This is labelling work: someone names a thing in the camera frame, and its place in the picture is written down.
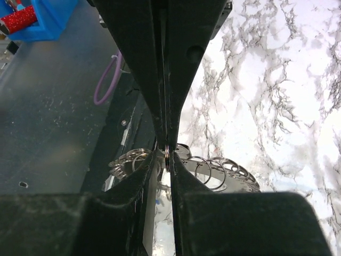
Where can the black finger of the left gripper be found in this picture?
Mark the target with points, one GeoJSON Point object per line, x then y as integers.
{"type": "Point", "coordinates": [135, 28]}
{"type": "Point", "coordinates": [188, 29]}

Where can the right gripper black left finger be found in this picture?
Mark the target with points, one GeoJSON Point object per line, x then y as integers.
{"type": "Point", "coordinates": [118, 221]}

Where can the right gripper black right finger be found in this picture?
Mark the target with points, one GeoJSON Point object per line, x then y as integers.
{"type": "Point", "coordinates": [208, 223]}

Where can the silver disc keyring holder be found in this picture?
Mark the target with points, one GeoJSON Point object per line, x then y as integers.
{"type": "Point", "coordinates": [219, 174]}

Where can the blue bin on floor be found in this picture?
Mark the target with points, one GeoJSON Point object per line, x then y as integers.
{"type": "Point", "coordinates": [52, 17]}

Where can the red glitter toy microphone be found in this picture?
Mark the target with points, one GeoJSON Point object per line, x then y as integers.
{"type": "Point", "coordinates": [18, 20]}

